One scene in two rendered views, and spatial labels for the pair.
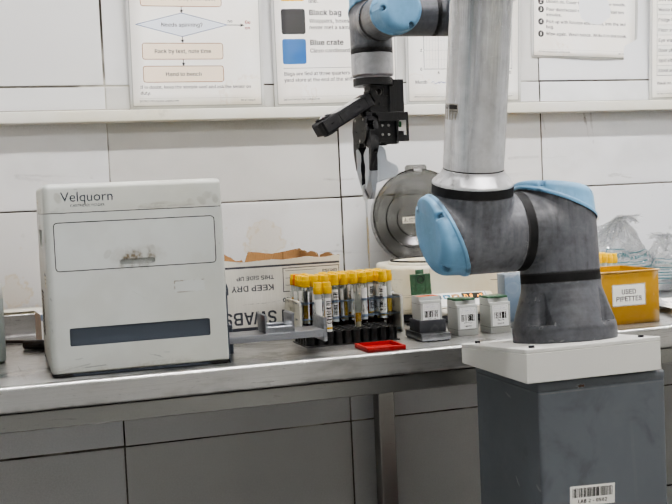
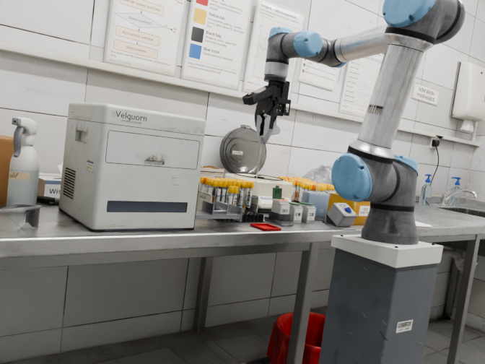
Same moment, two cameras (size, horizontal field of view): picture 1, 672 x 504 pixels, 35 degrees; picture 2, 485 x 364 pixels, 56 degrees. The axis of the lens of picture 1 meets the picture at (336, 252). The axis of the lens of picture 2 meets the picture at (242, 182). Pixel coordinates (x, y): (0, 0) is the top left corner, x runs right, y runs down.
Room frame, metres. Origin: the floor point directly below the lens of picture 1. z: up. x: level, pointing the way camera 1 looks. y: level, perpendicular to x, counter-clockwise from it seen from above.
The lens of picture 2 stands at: (0.52, 0.51, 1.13)
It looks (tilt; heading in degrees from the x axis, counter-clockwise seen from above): 5 degrees down; 339
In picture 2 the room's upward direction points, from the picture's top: 7 degrees clockwise
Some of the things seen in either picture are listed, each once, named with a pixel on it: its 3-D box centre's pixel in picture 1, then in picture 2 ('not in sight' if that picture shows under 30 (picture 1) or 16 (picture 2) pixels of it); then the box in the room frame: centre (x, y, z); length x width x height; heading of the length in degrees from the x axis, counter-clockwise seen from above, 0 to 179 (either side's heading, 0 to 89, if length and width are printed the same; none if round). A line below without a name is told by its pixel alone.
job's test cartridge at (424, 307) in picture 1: (426, 313); (280, 209); (1.90, -0.16, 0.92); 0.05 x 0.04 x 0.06; 15
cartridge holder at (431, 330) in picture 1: (427, 328); (279, 217); (1.89, -0.16, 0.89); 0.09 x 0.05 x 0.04; 15
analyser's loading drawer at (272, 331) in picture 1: (263, 328); (207, 210); (1.77, 0.13, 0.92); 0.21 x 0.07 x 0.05; 108
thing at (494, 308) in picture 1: (494, 313); (306, 212); (1.95, -0.29, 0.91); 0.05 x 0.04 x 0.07; 18
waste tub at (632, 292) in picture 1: (610, 294); (351, 209); (2.02, -0.52, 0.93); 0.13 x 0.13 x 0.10; 17
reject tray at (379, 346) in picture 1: (379, 346); (265, 227); (1.79, -0.07, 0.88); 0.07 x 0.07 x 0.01; 18
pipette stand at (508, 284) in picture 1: (526, 298); (314, 205); (2.03, -0.36, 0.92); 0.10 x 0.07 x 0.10; 103
